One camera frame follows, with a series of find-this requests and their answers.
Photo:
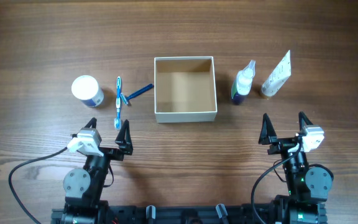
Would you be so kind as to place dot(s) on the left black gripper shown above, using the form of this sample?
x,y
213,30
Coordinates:
x,y
109,150

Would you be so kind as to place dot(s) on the blue disposable razor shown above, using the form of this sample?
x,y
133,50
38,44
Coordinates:
x,y
125,99

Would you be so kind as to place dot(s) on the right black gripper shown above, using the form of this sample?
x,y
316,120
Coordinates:
x,y
284,145

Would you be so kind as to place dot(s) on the white squeeze tube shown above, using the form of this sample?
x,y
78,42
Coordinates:
x,y
278,77

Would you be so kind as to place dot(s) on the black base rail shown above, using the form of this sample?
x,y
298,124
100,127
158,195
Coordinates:
x,y
241,214

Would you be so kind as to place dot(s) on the clear cap dark bottle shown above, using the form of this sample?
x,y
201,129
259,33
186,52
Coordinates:
x,y
242,84

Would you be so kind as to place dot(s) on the open cardboard box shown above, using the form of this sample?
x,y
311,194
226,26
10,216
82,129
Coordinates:
x,y
184,89

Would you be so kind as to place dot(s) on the white lidded jar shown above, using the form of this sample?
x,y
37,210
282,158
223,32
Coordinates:
x,y
87,90

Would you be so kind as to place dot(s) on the blue white toothbrush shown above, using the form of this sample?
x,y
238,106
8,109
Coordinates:
x,y
117,120

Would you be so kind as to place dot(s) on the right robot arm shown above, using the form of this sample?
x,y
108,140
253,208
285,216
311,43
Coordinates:
x,y
308,184

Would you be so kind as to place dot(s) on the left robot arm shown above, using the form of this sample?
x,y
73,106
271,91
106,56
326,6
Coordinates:
x,y
83,187

